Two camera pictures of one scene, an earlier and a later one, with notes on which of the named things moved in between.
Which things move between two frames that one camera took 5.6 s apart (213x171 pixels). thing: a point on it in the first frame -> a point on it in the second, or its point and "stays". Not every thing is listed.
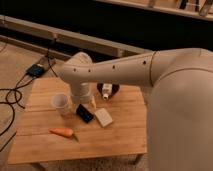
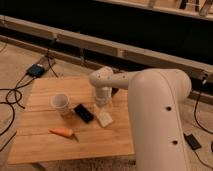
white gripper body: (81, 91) -> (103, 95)
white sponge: (103, 117) stays
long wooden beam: (71, 37) stays
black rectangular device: (86, 115) stays
